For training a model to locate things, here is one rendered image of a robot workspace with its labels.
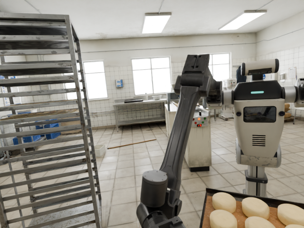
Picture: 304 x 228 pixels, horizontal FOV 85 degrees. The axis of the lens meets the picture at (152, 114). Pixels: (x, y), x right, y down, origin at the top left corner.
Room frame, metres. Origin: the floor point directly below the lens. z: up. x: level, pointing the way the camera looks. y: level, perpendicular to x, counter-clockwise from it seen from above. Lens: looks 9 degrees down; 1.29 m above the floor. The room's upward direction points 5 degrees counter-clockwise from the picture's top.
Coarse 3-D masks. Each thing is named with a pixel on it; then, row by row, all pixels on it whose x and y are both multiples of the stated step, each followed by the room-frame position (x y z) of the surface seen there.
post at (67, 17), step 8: (72, 40) 1.22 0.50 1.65; (72, 48) 1.22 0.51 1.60; (72, 56) 1.21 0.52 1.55; (72, 64) 1.21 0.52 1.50; (80, 88) 1.24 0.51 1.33; (80, 96) 1.22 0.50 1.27; (80, 104) 1.21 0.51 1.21; (80, 112) 1.21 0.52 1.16; (80, 120) 1.21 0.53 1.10; (88, 144) 1.24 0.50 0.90; (88, 152) 1.22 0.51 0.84; (88, 160) 1.21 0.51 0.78; (88, 168) 1.21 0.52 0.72; (96, 200) 1.23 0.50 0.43; (96, 208) 1.22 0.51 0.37; (96, 216) 1.21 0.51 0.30; (96, 224) 1.21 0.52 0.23
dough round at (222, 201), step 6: (222, 192) 0.37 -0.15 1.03; (216, 198) 0.35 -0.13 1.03; (222, 198) 0.35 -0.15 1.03; (228, 198) 0.35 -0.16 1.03; (216, 204) 0.33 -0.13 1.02; (222, 204) 0.33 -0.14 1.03; (228, 204) 0.33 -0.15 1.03; (234, 204) 0.33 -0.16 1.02; (228, 210) 0.32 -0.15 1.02; (234, 210) 0.33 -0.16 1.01
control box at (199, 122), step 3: (195, 117) 2.28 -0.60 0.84; (198, 117) 2.27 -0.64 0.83; (201, 117) 2.27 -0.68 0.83; (204, 117) 2.27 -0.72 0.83; (207, 117) 2.27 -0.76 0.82; (195, 120) 2.27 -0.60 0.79; (198, 120) 2.27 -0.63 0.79; (201, 120) 2.27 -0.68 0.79; (204, 120) 2.27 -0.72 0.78; (207, 120) 2.27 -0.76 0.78; (192, 123) 2.28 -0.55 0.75; (198, 123) 2.27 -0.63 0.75; (201, 123) 2.27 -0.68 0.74; (204, 123) 2.27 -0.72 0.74; (207, 123) 2.27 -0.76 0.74; (192, 126) 2.28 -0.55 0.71; (195, 126) 2.27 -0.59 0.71; (201, 126) 2.27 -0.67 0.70
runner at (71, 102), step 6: (54, 102) 1.20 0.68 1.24; (60, 102) 1.21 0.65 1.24; (66, 102) 1.22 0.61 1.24; (72, 102) 1.23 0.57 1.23; (0, 108) 1.11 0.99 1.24; (6, 108) 1.12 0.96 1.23; (12, 108) 1.13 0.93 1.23; (18, 108) 1.14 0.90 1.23; (24, 108) 1.15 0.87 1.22; (30, 108) 1.16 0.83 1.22
